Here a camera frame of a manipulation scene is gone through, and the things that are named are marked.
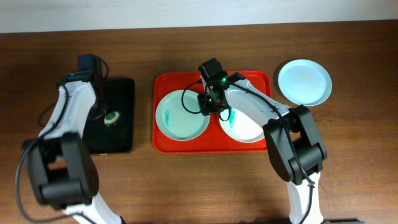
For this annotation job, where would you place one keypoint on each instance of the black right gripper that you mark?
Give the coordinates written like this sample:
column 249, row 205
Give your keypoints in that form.
column 205, row 109

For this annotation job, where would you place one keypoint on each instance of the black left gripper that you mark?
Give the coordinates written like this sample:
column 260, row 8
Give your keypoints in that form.
column 97, row 114

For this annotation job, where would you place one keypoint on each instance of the white plate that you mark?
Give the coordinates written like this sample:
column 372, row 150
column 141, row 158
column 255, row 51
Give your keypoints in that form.
column 240, row 127

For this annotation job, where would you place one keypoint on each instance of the light green plate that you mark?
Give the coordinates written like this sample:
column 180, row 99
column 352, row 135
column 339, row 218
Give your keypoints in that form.
column 176, row 122

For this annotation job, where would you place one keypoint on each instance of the green yellow sponge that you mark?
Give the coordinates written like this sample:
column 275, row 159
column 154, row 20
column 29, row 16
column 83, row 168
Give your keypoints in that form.
column 111, row 118

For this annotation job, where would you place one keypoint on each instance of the light blue plate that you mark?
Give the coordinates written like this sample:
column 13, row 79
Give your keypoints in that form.
column 304, row 82

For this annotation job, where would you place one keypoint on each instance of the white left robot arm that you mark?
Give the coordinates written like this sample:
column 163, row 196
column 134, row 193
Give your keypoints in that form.
column 60, row 169

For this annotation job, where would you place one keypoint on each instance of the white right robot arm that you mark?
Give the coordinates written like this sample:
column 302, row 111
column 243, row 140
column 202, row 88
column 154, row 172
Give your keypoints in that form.
column 295, row 146

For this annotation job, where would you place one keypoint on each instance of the red serving tray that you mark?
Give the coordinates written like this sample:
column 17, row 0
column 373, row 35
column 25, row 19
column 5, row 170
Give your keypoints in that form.
column 213, row 140

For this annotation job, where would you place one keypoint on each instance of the black plastic tray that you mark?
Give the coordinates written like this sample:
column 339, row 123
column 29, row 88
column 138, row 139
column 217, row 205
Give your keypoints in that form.
column 118, row 137

